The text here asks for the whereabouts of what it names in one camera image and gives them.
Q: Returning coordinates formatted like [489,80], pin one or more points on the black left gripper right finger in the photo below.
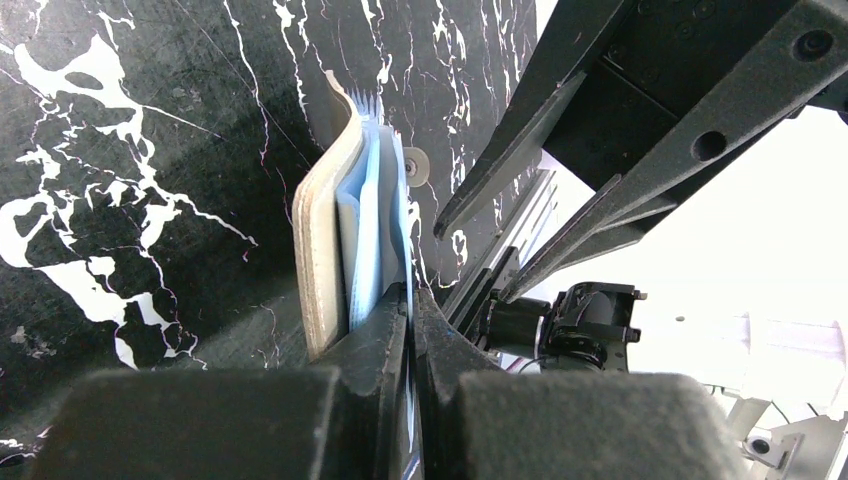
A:
[481,422]

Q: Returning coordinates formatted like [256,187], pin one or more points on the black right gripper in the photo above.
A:
[645,102]

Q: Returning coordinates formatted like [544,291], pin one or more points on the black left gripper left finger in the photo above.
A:
[338,418]

